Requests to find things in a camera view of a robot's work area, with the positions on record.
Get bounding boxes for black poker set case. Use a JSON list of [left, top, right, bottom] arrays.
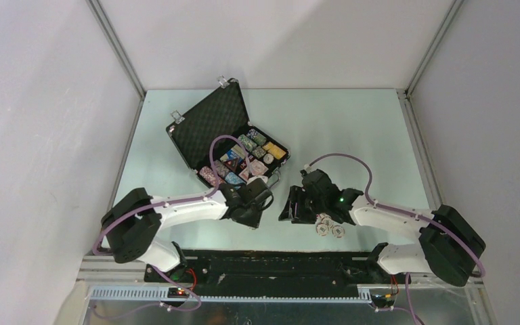
[[167, 77, 290, 188]]

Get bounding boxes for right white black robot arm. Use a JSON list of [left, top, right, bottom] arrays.
[[278, 169, 486, 287]]

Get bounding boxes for blue patterned card deck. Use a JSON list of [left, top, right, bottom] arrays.
[[220, 145, 250, 173]]

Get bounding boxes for purple grey chip stack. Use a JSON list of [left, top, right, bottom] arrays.
[[214, 160, 231, 178]]

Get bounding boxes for red playing card deck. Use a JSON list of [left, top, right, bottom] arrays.
[[238, 160, 268, 181]]

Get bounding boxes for green poker chip stack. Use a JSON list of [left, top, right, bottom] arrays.
[[238, 135, 258, 153]]

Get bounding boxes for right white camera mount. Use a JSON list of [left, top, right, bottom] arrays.
[[301, 164, 313, 175]]

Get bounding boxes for yellow poker chip stack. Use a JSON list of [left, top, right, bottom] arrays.
[[262, 142, 287, 160]]

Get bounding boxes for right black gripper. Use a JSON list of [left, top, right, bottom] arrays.
[[278, 186, 327, 225]]

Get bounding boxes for white red chip stack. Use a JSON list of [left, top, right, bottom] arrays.
[[316, 213, 345, 238]]

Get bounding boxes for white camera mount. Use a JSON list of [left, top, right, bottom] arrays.
[[301, 164, 313, 175], [246, 175, 269, 186]]

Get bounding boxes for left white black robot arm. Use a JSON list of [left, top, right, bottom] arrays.
[[93, 179, 274, 282]]

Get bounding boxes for light blue chip stack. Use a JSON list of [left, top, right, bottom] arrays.
[[224, 172, 246, 186]]

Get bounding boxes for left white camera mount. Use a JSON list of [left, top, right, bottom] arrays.
[[246, 175, 269, 186]]

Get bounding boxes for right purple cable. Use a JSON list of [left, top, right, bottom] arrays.
[[302, 153, 488, 325]]

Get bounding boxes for red white chip row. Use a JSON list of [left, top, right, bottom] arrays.
[[198, 166, 224, 187]]

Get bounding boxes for blue white chip stack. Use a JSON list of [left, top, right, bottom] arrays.
[[246, 128, 267, 146]]

